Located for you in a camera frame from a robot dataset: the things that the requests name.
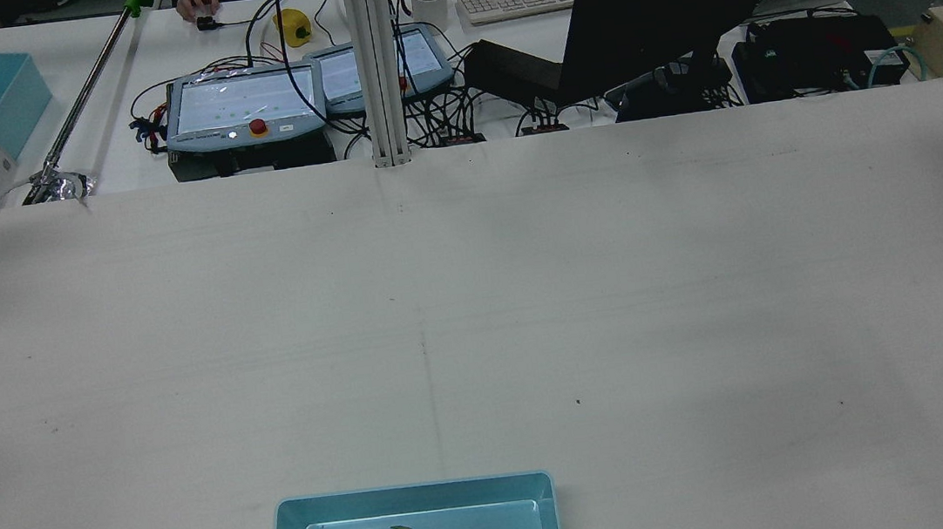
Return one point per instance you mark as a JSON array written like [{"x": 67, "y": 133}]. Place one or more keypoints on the person's bare hand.
[{"x": 197, "y": 0}]

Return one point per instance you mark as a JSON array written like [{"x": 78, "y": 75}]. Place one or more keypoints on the yellow bell pepper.
[{"x": 292, "y": 26}]

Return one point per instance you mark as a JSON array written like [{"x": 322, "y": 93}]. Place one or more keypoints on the large grey teach pendant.
[{"x": 244, "y": 104}]

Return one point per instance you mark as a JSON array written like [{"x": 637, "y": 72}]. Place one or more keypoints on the metal rod with green grip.
[{"x": 89, "y": 86}]

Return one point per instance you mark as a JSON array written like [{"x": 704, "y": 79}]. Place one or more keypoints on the black box under pendant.
[{"x": 250, "y": 158}]

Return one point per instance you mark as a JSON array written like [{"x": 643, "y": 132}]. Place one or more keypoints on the crumpled aluminium foil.
[{"x": 64, "y": 184}]

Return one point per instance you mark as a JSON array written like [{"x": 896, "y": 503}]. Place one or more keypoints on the small grey teach pendant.
[{"x": 423, "y": 55}]

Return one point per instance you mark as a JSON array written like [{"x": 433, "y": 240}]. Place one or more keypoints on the white mug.
[{"x": 431, "y": 4}]

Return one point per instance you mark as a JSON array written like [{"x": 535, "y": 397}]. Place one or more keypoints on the white keyboard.
[{"x": 518, "y": 0}]

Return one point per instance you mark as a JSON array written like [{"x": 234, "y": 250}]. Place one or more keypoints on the black power adapter box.
[{"x": 516, "y": 67}]

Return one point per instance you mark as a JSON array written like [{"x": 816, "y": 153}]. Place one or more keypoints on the black monitor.
[{"x": 655, "y": 9}]

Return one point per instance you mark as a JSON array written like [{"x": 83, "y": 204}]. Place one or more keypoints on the black electronics box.
[{"x": 817, "y": 53}]

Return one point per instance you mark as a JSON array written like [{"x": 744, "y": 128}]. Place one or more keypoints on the aluminium profile post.
[{"x": 374, "y": 64}]

